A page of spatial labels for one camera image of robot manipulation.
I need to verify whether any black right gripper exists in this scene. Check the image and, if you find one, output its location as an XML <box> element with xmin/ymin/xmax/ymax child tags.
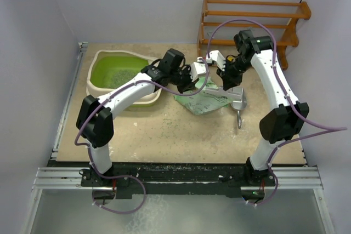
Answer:
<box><xmin>216</xmin><ymin>56</ymin><xmax>252</xmax><ymax>89</ymax></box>

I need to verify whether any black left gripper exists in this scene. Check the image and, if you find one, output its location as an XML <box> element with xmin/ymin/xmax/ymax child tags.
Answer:
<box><xmin>169</xmin><ymin>65</ymin><xmax>199</xmax><ymax>95</ymax></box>

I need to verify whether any black white bag sealing strip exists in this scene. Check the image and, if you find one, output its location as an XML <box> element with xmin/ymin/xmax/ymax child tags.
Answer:
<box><xmin>203</xmin><ymin>87</ymin><xmax>244</xmax><ymax>102</ymax></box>

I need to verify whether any silver metal scoop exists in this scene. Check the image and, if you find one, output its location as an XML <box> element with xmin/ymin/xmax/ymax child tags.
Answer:
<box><xmin>231</xmin><ymin>87</ymin><xmax>247</xmax><ymax>129</ymax></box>

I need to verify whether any green cat litter bag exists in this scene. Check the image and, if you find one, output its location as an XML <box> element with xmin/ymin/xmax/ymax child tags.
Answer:
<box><xmin>173</xmin><ymin>77</ymin><xmax>231</xmax><ymax>115</ymax></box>

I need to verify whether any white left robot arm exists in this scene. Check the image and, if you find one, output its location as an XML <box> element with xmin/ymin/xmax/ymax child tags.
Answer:
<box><xmin>76</xmin><ymin>48</ymin><xmax>206</xmax><ymax>186</ymax></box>

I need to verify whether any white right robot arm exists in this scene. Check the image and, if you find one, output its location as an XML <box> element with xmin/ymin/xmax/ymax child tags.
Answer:
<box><xmin>208</xmin><ymin>30</ymin><xmax>309</xmax><ymax>185</ymax></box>

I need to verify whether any green litter pellets pile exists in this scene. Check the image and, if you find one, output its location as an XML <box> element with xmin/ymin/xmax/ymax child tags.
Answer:
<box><xmin>105</xmin><ymin>70</ymin><xmax>137</xmax><ymax>89</ymax></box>

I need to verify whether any beige green litter box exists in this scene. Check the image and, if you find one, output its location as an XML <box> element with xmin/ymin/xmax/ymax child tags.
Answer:
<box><xmin>86</xmin><ymin>50</ymin><xmax>156</xmax><ymax>98</ymax></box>

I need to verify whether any wooden shelf rack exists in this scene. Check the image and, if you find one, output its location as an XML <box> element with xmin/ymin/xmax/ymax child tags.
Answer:
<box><xmin>196</xmin><ymin>0</ymin><xmax>312</xmax><ymax>70</ymax></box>

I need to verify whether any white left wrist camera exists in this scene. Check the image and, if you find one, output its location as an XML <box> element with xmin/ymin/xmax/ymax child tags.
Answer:
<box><xmin>190</xmin><ymin>57</ymin><xmax>209</xmax><ymax>82</ymax></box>

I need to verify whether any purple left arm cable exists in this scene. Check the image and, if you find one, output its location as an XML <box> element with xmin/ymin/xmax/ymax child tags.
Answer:
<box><xmin>74</xmin><ymin>58</ymin><xmax>211</xmax><ymax>214</ymax></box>

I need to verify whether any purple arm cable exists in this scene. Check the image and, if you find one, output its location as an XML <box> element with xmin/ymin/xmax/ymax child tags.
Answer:
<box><xmin>206</xmin><ymin>19</ymin><xmax>348</xmax><ymax>207</ymax></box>
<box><xmin>74</xmin><ymin>58</ymin><xmax>211</xmax><ymax>214</ymax></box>

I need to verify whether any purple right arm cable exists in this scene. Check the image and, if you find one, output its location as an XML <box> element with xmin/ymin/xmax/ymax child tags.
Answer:
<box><xmin>206</xmin><ymin>19</ymin><xmax>348</xmax><ymax>207</ymax></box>

